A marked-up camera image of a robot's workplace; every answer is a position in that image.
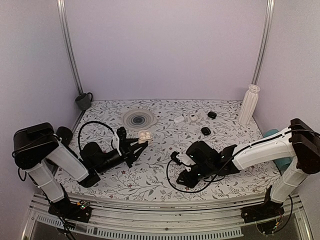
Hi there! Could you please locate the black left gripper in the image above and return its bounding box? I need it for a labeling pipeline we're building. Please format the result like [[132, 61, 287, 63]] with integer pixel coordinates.
[[95, 138, 148, 175]]

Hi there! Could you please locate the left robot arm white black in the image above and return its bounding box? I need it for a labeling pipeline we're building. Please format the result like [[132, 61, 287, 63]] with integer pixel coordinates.
[[12, 122, 149, 223]]

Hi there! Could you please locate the grey mug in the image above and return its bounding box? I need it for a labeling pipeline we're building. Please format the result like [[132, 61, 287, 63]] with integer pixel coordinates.
[[74, 92, 93, 111]]

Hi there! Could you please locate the white ribbed vase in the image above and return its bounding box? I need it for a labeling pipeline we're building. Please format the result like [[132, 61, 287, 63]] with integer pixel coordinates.
[[238, 84, 261, 125]]

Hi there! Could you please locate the white earbuds charging case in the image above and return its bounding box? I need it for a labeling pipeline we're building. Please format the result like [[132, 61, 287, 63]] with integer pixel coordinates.
[[138, 130, 153, 144]]

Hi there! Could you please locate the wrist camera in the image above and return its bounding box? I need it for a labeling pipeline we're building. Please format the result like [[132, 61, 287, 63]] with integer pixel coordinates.
[[170, 151, 194, 167], [112, 126, 127, 156]]

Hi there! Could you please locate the right aluminium frame post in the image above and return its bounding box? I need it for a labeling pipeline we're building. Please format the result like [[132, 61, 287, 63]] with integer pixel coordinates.
[[251, 0, 275, 85]]

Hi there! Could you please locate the black cylinder speaker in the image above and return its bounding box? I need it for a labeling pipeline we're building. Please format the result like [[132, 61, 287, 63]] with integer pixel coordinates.
[[55, 126, 73, 147]]

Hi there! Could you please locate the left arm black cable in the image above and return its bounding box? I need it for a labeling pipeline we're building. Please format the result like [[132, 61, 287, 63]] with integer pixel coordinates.
[[77, 121, 117, 153]]

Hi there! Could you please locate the teal cylinder roll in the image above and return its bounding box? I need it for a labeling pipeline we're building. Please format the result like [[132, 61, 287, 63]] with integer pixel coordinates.
[[263, 129, 292, 175]]

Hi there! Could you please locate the aluminium front rail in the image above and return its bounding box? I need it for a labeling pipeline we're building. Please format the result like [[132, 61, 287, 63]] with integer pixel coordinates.
[[24, 193, 313, 240]]

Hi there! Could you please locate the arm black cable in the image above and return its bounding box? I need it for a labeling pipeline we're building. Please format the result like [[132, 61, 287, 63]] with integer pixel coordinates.
[[77, 121, 117, 153], [165, 128, 293, 193]]

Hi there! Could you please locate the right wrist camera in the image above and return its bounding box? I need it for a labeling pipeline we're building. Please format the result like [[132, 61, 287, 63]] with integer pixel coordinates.
[[170, 151, 194, 167]]

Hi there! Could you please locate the black earbud case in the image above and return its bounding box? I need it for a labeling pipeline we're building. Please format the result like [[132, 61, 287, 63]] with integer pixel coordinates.
[[201, 127, 211, 136], [207, 111, 217, 119]]

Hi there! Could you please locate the swirl patterned shallow plate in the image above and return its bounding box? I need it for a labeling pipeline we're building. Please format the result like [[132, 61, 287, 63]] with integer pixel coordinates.
[[121, 108, 157, 131]]

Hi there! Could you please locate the floral patterned table mat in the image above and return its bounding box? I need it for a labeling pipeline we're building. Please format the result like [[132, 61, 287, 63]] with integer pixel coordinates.
[[53, 99, 283, 202]]

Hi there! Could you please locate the white earbud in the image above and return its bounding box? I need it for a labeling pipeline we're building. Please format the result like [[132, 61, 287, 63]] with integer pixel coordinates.
[[173, 115, 185, 124]]

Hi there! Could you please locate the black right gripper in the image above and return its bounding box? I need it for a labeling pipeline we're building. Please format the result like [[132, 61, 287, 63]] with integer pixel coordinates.
[[176, 162, 215, 189]]

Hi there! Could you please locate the left aluminium frame post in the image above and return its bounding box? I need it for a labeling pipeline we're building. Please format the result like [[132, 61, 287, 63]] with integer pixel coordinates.
[[56, 0, 84, 95]]

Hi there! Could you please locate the aluminium frame post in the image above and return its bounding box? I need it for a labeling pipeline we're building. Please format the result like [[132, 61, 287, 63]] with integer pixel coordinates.
[[56, 0, 84, 95], [251, 0, 275, 85]]

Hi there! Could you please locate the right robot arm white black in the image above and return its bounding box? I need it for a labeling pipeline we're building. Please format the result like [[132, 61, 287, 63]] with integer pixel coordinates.
[[170, 118, 320, 223]]

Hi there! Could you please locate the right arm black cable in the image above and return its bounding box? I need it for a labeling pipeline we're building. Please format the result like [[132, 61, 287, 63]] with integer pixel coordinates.
[[165, 128, 293, 193]]

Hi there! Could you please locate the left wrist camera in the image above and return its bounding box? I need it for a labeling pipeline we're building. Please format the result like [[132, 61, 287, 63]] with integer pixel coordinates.
[[112, 126, 127, 156]]

